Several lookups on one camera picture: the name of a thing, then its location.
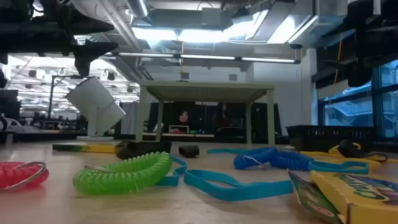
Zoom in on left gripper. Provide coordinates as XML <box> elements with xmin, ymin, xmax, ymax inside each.
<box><xmin>29</xmin><ymin>0</ymin><xmax>119</xmax><ymax>77</ymax></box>

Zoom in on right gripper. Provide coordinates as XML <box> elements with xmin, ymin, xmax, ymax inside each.
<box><xmin>323</xmin><ymin>0</ymin><xmax>398</xmax><ymax>88</ymax></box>

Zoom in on black slotted plastic basket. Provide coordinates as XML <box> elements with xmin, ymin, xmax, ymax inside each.
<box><xmin>285</xmin><ymin>125</ymin><xmax>376</xmax><ymax>153</ymax></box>

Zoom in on thin black rubber band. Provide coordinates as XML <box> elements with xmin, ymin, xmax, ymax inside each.
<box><xmin>337</xmin><ymin>139</ymin><xmax>389</xmax><ymax>163</ymax></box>

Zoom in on yellow Crayola crayon box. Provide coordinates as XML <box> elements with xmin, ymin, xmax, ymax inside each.
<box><xmin>52</xmin><ymin>143</ymin><xmax>118</xmax><ymax>154</ymax></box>
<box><xmin>287</xmin><ymin>169</ymin><xmax>398</xmax><ymax>224</ymax></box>

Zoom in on large wide black band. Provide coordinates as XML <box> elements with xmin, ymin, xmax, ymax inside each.
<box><xmin>116</xmin><ymin>139</ymin><xmax>172</xmax><ymax>161</ymax></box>

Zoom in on blue rubber band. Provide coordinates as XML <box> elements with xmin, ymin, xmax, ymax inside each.
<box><xmin>154</xmin><ymin>154</ymin><xmax>188</xmax><ymax>188</ymax></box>
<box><xmin>183</xmin><ymin>169</ymin><xmax>294</xmax><ymax>202</ymax></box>
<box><xmin>206</xmin><ymin>148</ymin><xmax>249</xmax><ymax>155</ymax></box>
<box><xmin>307</xmin><ymin>160</ymin><xmax>370</xmax><ymax>175</ymax></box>

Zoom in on blue coil keychain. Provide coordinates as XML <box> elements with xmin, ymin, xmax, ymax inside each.
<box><xmin>233</xmin><ymin>147</ymin><xmax>279</xmax><ymax>170</ymax></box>
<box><xmin>273</xmin><ymin>146</ymin><xmax>315</xmax><ymax>171</ymax></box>

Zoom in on green coil keychain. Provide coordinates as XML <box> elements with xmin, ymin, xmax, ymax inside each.
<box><xmin>73</xmin><ymin>151</ymin><xmax>173</xmax><ymax>196</ymax></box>

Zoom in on small wide black band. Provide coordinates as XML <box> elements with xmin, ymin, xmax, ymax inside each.
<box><xmin>178</xmin><ymin>144</ymin><xmax>200</xmax><ymax>159</ymax></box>

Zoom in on red coil keychain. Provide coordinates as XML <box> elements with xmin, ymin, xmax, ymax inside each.
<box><xmin>0</xmin><ymin>161</ymin><xmax>50</xmax><ymax>192</ymax></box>

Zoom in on black metal stand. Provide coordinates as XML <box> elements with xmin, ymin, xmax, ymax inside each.
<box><xmin>48</xmin><ymin>74</ymin><xmax>84</xmax><ymax>121</ymax></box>

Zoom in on black monitor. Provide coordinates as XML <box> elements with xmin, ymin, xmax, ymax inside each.
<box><xmin>0</xmin><ymin>89</ymin><xmax>22</xmax><ymax>121</ymax></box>

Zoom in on long ceiling tube light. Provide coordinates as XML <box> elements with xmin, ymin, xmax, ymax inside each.
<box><xmin>99</xmin><ymin>52</ymin><xmax>302</xmax><ymax>65</ymax></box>

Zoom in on black partition panels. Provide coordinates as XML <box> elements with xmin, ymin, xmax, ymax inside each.
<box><xmin>148</xmin><ymin>101</ymin><xmax>282</xmax><ymax>139</ymax></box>

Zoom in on grey ceiling box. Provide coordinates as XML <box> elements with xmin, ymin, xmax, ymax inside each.
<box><xmin>200</xmin><ymin>7</ymin><xmax>223</xmax><ymax>27</ymax></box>

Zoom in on person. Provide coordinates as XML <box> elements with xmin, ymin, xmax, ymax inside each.
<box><xmin>177</xmin><ymin>110</ymin><xmax>191</xmax><ymax>134</ymax></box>
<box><xmin>212</xmin><ymin>102</ymin><xmax>233</xmax><ymax>131</ymax></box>

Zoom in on yellow extension cord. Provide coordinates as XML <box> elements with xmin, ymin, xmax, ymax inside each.
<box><xmin>332</xmin><ymin>32</ymin><xmax>343</xmax><ymax>88</ymax></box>

